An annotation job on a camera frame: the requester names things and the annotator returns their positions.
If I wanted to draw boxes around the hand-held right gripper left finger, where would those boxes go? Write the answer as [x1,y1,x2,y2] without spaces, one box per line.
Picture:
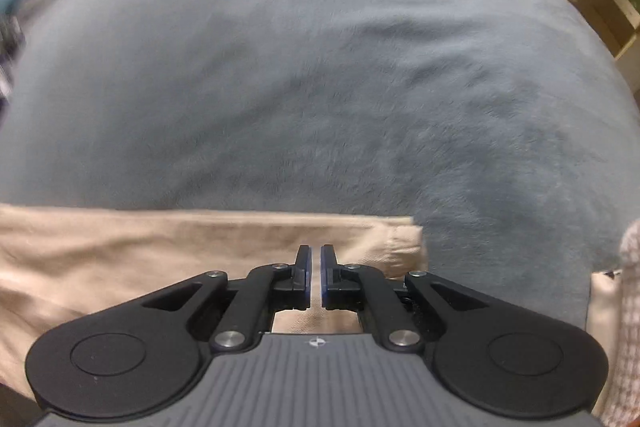
[142,244,312,352]

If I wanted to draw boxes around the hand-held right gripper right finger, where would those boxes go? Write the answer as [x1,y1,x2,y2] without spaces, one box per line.
[320,244,489,352]

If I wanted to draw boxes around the beige pants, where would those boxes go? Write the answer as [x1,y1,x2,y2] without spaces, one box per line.
[0,202,429,404]

